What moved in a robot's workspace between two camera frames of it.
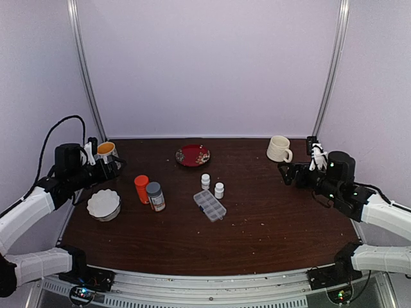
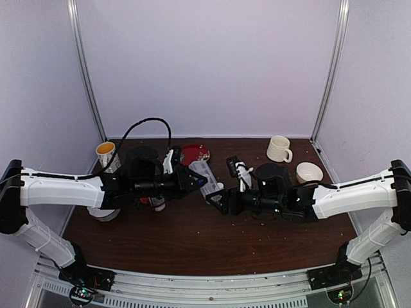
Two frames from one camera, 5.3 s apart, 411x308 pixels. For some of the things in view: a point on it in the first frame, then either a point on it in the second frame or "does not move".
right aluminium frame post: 331,67 does not move
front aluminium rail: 288,289 does not move
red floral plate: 192,155 does not move
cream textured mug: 278,150 does not move
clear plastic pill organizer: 214,211 → 211,185
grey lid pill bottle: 156,196 does not move
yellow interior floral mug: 105,149 does not move
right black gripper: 302,168 → 228,196
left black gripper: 110,172 → 183,182
